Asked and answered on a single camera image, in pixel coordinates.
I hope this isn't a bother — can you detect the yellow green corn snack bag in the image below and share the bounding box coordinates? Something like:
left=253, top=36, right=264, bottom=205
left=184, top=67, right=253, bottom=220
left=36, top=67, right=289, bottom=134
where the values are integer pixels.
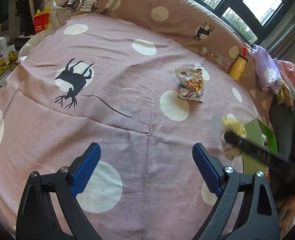
left=221, top=116, right=247, bottom=160

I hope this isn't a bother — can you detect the white popcorn snack bag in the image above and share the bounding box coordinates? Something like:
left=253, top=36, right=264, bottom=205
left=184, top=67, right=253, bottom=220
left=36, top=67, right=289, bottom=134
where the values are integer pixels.
left=175, top=68, right=204, bottom=102

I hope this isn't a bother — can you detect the person's right hand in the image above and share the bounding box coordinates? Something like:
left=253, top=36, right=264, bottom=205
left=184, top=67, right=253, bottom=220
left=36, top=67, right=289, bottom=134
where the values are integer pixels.
left=276, top=196, right=295, bottom=239

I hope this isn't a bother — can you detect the green cardboard box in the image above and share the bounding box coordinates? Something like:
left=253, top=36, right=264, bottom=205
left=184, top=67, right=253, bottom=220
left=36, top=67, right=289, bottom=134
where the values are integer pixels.
left=243, top=118, right=278, bottom=175

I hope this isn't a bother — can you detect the purple folded blanket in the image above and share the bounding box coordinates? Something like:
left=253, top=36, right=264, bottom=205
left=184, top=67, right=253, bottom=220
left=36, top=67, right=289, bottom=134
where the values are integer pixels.
left=252, top=44, right=284, bottom=94

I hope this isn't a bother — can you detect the clear plastic bottle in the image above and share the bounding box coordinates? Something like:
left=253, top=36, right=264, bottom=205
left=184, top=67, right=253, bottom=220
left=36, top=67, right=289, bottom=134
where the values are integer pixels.
left=199, top=47, right=231, bottom=73

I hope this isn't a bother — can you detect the pink polka dot bedsheet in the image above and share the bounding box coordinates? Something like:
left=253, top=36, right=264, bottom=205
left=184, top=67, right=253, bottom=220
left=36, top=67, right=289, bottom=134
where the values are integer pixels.
left=0, top=14, right=269, bottom=239

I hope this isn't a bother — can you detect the red fries carton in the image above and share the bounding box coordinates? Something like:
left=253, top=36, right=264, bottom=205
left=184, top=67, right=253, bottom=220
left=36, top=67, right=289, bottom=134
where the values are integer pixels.
left=33, top=9, right=51, bottom=34

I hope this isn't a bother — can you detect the brown polka dot bolster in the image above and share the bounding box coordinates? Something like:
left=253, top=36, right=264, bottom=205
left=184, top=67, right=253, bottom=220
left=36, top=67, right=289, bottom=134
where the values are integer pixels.
left=94, top=0, right=274, bottom=98

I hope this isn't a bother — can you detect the yellow bottle red strap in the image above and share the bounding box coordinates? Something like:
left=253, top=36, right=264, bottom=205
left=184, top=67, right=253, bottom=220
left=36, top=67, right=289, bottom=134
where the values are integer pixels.
left=228, top=46, right=249, bottom=82

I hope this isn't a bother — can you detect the black window frame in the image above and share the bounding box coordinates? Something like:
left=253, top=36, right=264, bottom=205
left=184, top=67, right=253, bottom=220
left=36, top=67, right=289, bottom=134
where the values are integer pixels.
left=193, top=0, right=295, bottom=45

